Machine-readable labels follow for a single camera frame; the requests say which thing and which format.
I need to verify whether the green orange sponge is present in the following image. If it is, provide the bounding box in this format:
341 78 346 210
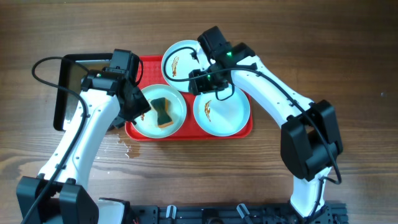
150 97 174 128

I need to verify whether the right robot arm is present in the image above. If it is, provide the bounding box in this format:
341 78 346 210
188 26 343 221

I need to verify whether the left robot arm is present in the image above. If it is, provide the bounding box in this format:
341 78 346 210
16 49 150 223

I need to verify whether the white plate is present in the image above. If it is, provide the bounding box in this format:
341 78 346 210
161 40 215 93
132 84 187 139
193 85 251 137

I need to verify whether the white plate top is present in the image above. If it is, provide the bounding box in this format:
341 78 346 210
161 40 215 93

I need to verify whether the red plastic tray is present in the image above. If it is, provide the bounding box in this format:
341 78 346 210
125 55 252 141

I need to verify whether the black metal tray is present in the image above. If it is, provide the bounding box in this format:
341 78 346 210
53 52 114 132

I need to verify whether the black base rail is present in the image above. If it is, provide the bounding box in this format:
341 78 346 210
130 203 349 224

